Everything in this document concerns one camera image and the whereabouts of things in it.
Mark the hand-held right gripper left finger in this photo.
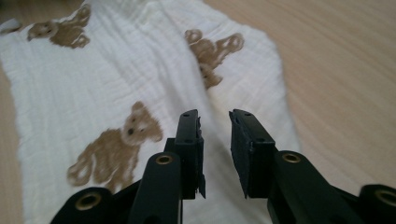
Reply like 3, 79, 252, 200
129, 108, 206, 224

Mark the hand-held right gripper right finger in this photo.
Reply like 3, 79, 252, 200
229, 108, 365, 224

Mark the white bear print cloth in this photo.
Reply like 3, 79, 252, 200
0, 0, 302, 224

